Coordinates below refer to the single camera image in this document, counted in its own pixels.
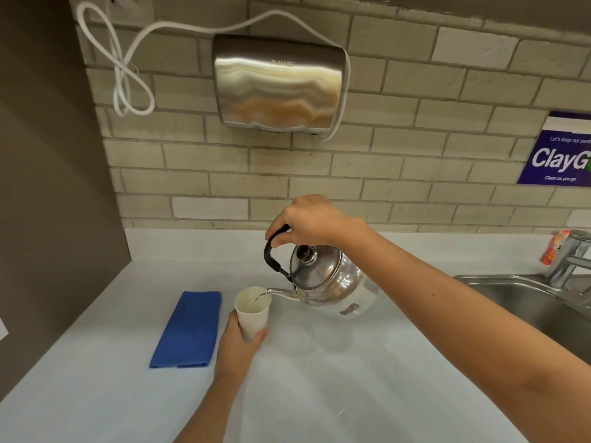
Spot person's right hand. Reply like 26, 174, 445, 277
264, 194, 370, 249

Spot stainless steel sink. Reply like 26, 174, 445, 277
453, 274, 591, 365

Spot white paper cup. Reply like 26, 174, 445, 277
235, 286, 272, 343

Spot person's left forearm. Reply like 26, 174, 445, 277
174, 374, 245, 443

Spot blue folded cloth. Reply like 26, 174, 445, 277
149, 291, 222, 369

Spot white power cable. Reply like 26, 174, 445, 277
76, 1, 352, 142

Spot chrome faucet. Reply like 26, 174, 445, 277
543, 229, 591, 298

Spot red orange bottle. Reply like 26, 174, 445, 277
540, 229, 571, 266

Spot blue wall sign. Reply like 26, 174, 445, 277
517, 110, 591, 188

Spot person's right forearm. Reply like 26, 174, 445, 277
341, 220, 591, 443

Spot stainless steel hand dryer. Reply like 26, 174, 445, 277
212, 34, 348, 134

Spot person's left hand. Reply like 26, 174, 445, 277
213, 310, 270, 384

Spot stainless steel kettle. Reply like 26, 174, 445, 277
253, 224, 380, 318

